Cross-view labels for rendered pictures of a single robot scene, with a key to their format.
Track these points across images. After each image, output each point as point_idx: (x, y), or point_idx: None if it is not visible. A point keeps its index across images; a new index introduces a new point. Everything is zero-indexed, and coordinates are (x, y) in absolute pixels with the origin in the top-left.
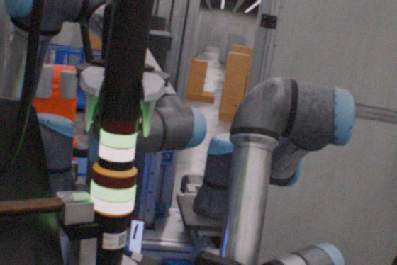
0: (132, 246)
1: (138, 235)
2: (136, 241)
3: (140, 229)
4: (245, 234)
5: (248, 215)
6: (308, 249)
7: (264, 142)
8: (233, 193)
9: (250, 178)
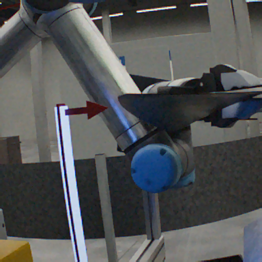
0: (67, 149)
1: (67, 128)
2: (68, 138)
3: (67, 118)
4: (133, 82)
5: (121, 65)
6: (163, 82)
7: (82, 5)
8: (97, 50)
9: (99, 33)
